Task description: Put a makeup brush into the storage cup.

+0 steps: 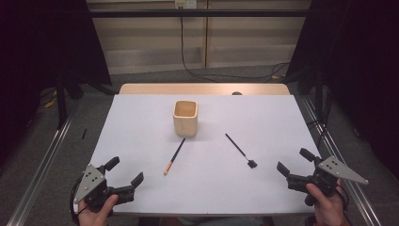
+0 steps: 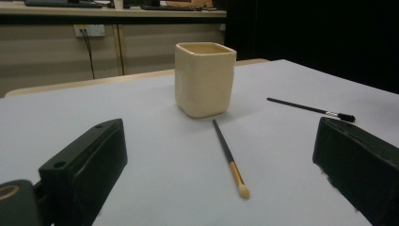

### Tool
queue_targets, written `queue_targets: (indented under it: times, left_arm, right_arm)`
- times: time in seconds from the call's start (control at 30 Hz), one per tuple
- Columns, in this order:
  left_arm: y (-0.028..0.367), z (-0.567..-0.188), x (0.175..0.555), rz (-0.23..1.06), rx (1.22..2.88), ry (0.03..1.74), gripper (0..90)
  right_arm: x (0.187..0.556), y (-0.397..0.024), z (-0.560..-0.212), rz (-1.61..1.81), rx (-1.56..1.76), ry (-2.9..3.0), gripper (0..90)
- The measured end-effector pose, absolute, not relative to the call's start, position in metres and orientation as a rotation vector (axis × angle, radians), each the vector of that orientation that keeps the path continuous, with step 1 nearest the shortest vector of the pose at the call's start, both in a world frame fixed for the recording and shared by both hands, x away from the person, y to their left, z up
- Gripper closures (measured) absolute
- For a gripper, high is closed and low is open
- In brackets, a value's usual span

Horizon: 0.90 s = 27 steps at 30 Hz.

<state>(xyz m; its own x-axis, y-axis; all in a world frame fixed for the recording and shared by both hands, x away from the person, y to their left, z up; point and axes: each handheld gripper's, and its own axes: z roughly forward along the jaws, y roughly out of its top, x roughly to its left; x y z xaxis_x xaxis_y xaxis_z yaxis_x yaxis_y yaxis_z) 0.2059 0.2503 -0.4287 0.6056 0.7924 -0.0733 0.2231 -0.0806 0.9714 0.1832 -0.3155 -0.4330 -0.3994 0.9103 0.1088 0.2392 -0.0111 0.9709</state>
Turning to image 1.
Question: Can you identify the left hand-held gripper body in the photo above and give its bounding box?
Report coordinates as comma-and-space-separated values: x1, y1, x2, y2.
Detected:
73, 163, 136, 210

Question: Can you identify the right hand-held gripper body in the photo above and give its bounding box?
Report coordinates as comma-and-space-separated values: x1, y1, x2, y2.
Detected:
285, 155, 370, 207

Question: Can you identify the black pencil with orange end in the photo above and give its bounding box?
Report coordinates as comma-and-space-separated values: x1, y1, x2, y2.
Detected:
163, 137, 186, 177

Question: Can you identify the thin black brush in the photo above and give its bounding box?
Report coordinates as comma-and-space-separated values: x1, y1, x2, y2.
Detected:
224, 133, 258, 170

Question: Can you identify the square wooden pen holder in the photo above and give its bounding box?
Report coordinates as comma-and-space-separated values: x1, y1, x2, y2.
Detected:
172, 100, 200, 137

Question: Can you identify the person's right hand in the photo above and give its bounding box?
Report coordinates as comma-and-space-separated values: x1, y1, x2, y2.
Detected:
305, 179, 346, 226

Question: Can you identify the person's left hand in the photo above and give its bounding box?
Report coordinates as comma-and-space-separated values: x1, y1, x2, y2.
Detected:
76, 194, 120, 226

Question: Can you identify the white table cover board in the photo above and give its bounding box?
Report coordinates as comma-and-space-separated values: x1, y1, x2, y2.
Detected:
73, 93, 324, 218

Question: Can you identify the black curtain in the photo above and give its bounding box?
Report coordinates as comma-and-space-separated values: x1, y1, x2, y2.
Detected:
286, 0, 399, 180
0, 0, 112, 164

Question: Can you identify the aluminium floor rail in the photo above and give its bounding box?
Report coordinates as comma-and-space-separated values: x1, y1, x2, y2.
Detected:
6, 100, 83, 226
300, 95, 382, 226

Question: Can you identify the left hand-held gripper cable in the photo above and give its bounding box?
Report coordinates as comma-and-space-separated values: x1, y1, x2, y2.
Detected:
69, 177, 83, 225

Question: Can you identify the black stand post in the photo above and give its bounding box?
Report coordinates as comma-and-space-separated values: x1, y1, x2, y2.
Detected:
314, 67, 324, 119
55, 73, 69, 130

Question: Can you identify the black wall cable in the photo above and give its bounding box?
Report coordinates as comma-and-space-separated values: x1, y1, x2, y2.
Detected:
179, 15, 291, 83

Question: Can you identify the black horizontal frame bar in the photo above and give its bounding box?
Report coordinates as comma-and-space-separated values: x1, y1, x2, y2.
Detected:
88, 8, 311, 18

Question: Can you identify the white wall socket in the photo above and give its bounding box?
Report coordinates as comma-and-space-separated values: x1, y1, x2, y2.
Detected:
174, 0, 198, 9

